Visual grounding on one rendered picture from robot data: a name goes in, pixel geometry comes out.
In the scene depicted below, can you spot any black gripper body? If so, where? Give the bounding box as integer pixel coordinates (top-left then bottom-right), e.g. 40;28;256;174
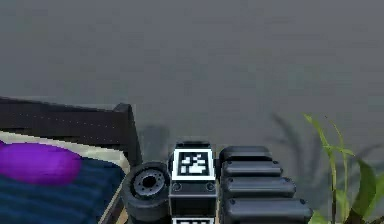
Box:
121;161;172;224

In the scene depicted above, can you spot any dark wooden bed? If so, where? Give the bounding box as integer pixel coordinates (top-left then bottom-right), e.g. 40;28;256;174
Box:
0;96;144;224

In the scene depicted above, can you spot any purple pillow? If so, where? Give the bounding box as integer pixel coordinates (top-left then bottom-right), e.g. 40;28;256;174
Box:
0;139;83;186

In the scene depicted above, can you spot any green house plant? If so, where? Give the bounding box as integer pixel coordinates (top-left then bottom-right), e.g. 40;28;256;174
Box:
302;113;384;224

